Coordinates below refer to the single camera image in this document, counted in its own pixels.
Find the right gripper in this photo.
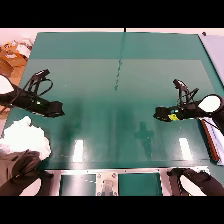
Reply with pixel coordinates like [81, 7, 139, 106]
[152, 105, 184, 123]

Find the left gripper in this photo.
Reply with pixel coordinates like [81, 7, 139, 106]
[42, 101, 66, 119]

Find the white garment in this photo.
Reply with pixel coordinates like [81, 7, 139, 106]
[0, 115, 53, 160]

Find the brown cardboard box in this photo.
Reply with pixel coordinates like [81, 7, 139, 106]
[0, 39, 35, 78]

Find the silver frame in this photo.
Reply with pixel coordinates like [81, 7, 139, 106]
[42, 166, 212, 197]

